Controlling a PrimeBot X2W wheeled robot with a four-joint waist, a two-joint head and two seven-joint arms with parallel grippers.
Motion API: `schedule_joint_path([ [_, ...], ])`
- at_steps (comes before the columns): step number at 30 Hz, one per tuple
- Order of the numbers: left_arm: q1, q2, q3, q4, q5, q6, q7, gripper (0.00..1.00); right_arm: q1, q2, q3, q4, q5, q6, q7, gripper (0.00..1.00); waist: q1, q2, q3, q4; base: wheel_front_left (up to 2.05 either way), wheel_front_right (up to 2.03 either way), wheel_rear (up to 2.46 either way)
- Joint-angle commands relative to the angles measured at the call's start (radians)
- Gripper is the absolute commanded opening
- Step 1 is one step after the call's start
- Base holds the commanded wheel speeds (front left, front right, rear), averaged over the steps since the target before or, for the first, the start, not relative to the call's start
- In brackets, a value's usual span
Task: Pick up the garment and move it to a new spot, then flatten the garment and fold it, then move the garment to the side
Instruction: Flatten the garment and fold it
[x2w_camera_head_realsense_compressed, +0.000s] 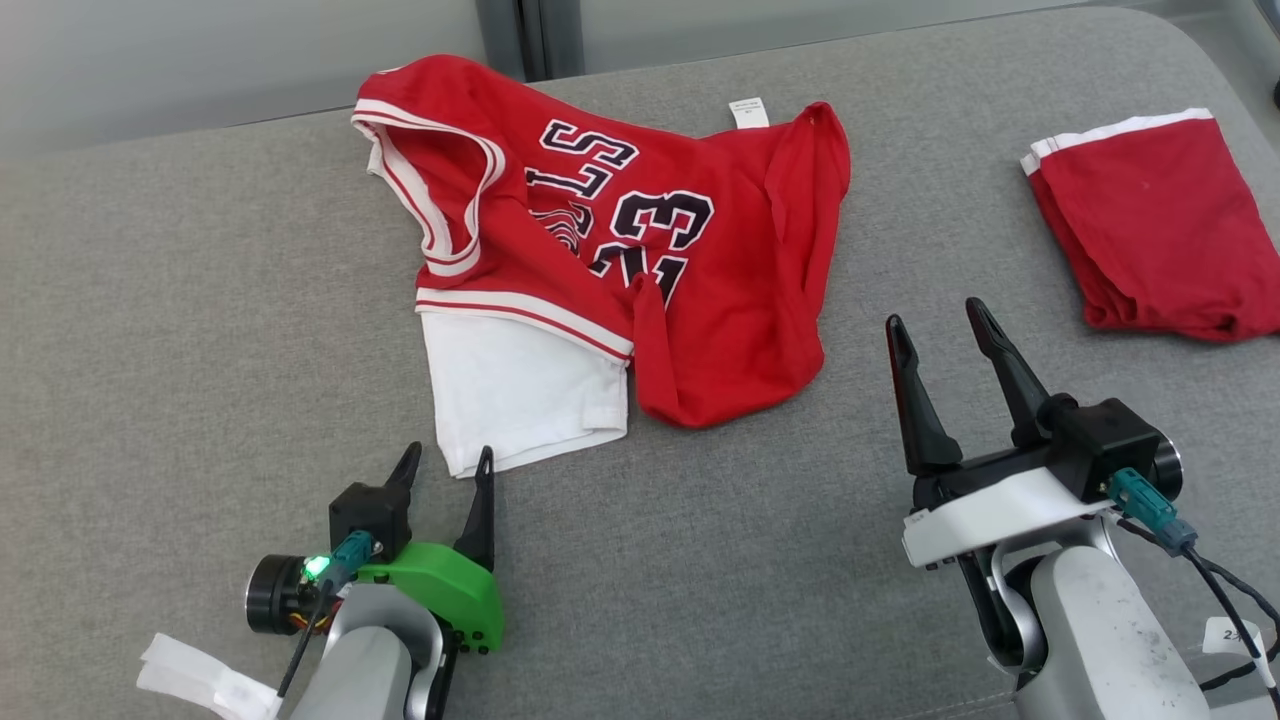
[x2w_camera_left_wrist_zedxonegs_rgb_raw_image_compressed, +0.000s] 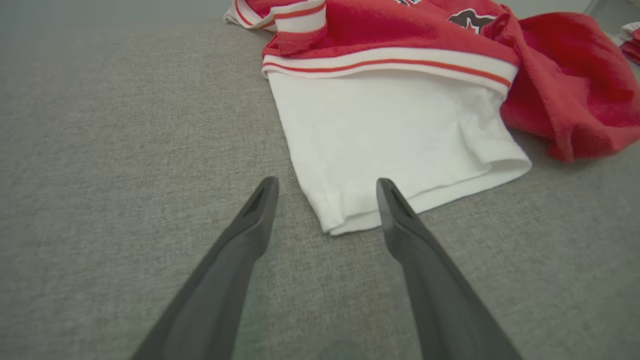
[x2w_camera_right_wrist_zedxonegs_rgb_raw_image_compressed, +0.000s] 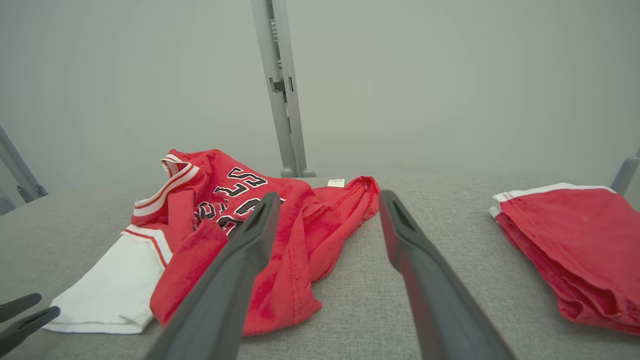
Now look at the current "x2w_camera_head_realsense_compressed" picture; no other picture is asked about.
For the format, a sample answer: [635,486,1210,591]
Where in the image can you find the teal right camera connector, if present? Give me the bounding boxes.
[1108,467,1199,557]

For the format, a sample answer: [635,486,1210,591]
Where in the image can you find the red shorts with white stripe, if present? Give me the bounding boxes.
[1020,107,1280,344]

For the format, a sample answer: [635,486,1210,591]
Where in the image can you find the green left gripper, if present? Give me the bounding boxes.
[246,441,506,656]

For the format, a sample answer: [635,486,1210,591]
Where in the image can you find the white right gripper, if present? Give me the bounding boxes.
[886,297,1117,572]

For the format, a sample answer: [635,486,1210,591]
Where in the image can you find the white tape tag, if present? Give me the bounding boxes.
[137,633,285,720]

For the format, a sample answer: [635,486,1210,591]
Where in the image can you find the teal left camera connector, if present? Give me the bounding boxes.
[303,531,377,592]

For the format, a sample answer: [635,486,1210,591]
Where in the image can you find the white paper label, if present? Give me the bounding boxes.
[1202,616,1267,659]

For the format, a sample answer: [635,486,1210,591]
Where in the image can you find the red jersey number 23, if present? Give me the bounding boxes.
[350,54,853,479]

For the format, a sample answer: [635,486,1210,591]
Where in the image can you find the grey partition post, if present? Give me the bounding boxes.
[478,0,587,84]

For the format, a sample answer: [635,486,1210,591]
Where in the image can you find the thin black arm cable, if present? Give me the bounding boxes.
[276,578,337,699]
[1118,515,1280,693]

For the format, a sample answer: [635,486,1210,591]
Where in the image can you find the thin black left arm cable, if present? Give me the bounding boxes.
[276,578,337,699]

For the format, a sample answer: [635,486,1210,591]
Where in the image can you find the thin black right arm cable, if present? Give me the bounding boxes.
[1118,515,1280,693]

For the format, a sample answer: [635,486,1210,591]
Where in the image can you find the teal camera connector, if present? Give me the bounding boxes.
[303,531,377,592]
[1108,467,1199,557]

